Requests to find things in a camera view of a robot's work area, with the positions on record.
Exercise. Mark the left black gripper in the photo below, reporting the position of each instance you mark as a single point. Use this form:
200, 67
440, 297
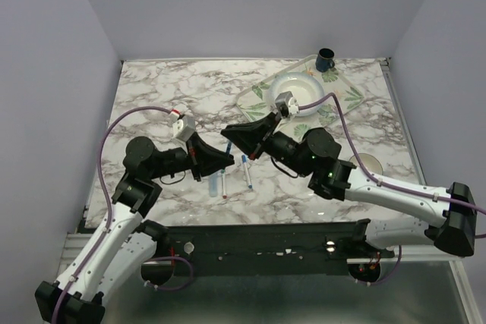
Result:
208, 158

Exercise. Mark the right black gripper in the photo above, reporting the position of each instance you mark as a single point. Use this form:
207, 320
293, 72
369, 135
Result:
247, 138

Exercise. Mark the white red marker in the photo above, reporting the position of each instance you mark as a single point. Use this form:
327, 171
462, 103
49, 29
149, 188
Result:
224, 185

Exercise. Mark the white marker pen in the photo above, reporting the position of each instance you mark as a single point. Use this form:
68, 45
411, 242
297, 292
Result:
245, 166

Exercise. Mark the blue gel pen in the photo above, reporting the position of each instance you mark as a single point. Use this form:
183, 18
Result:
228, 148

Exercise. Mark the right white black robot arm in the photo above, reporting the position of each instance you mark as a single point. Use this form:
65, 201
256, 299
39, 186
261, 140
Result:
443, 217

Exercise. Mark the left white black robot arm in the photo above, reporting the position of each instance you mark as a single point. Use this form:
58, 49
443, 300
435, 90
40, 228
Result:
125, 239

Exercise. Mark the floral serving tray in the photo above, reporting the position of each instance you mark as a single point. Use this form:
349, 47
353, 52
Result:
252, 104

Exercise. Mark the white blue rimmed bowl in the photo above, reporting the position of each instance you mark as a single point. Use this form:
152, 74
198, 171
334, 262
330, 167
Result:
305, 88

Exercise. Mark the dark blue mug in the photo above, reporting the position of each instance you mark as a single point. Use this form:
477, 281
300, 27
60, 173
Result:
325, 60

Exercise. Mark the small white dark-rimmed bowl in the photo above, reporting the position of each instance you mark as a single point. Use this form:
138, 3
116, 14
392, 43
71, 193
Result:
371, 163

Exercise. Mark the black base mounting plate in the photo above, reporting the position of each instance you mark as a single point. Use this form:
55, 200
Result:
248, 250

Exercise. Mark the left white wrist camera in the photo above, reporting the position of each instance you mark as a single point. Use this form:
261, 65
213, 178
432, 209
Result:
183, 126

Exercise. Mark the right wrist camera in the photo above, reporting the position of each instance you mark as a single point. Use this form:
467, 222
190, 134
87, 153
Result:
287, 105

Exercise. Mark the aluminium frame rail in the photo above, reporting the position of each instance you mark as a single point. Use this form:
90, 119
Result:
461, 280

